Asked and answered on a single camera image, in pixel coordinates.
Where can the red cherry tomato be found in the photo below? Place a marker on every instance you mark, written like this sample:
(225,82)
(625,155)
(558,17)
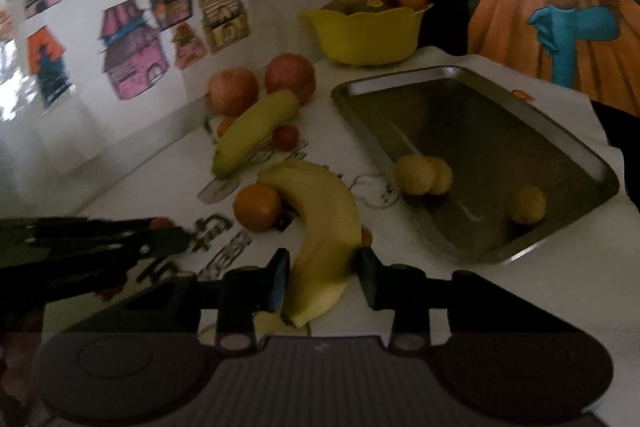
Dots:
(285,137)

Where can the orange curtain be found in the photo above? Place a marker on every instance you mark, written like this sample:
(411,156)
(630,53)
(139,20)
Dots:
(510,22)

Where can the small yellow round fruit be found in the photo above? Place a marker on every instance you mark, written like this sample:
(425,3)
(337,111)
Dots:
(414,176)
(529,205)
(444,176)

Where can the orange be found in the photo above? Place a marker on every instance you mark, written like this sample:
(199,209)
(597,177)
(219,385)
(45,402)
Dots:
(256,207)

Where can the red apple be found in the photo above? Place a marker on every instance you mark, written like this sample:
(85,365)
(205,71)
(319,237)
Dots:
(232,91)
(291,76)

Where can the small straight yellow banana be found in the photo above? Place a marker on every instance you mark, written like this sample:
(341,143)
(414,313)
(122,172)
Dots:
(255,131)

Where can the house drawings wall poster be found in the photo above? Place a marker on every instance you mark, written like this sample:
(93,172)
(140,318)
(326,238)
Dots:
(150,17)

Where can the large curved yellow banana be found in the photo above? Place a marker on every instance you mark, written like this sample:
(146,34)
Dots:
(325,227)

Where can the blue curtain tie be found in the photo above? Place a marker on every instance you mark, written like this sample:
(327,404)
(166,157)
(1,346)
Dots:
(567,32)

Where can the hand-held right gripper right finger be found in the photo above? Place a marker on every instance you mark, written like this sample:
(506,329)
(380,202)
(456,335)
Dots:
(366,279)

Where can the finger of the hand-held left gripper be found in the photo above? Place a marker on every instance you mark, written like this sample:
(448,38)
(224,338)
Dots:
(100,226)
(160,244)

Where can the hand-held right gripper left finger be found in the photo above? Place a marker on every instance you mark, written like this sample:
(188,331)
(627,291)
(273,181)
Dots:
(278,281)

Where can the yellow plastic bowl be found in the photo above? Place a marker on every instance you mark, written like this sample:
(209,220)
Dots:
(365,34)

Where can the white printed table mat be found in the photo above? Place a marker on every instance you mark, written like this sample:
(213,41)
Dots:
(500,297)

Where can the brown fruit with sticker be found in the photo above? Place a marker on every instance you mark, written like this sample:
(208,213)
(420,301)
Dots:
(372,3)

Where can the small tangerine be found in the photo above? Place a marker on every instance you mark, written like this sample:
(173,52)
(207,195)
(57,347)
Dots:
(225,126)

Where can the metal tray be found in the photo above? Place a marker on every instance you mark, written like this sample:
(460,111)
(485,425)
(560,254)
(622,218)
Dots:
(490,167)

